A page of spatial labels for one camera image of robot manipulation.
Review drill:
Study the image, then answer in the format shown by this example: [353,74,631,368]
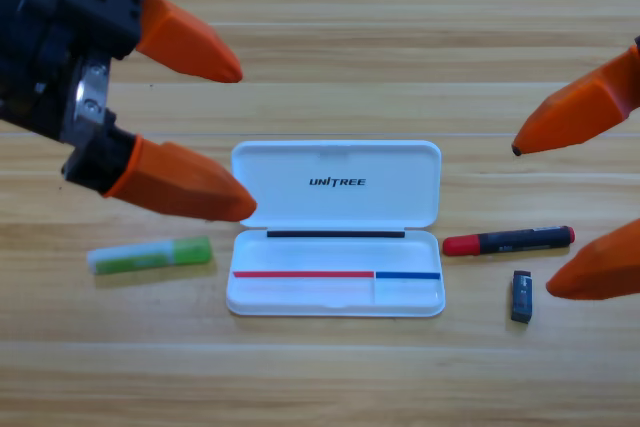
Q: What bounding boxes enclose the small black eraser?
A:
[510,269,533,323]

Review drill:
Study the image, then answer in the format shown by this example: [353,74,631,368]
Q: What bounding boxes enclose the red and black marker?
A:
[441,225,576,257]

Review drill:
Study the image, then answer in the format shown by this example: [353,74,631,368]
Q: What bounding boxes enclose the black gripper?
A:
[511,35,640,157]
[0,0,244,196]

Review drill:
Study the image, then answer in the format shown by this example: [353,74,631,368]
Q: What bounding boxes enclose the white Unitree pencil case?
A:
[225,139,447,318]

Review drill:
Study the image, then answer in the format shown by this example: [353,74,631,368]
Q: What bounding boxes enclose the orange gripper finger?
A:
[103,134,258,223]
[544,218,640,302]

